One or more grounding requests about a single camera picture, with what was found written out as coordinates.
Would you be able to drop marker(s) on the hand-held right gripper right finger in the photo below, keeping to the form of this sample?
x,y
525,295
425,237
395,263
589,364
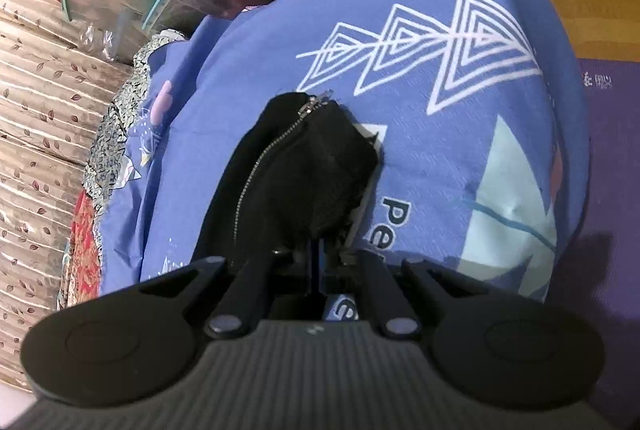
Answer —
x,y
376,280

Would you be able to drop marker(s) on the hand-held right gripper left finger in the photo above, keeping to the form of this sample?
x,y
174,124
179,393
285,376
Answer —
x,y
257,277

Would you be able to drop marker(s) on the black pants with zipper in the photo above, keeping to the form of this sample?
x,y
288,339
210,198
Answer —
x,y
320,170

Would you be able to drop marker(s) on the blue printed bedsheet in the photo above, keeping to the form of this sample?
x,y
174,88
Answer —
x,y
425,150

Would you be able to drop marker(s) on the grey speckled cloth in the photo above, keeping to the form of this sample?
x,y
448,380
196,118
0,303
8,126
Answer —
x,y
120,125

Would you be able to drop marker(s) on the purple mat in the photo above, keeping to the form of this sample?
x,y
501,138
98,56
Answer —
x,y
615,185

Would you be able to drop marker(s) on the beige leaf-patterned curtain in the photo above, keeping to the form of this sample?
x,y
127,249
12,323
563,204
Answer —
x,y
45,110

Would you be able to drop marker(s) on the clear plastic bag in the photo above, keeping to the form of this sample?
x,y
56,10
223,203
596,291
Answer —
x,y
100,38

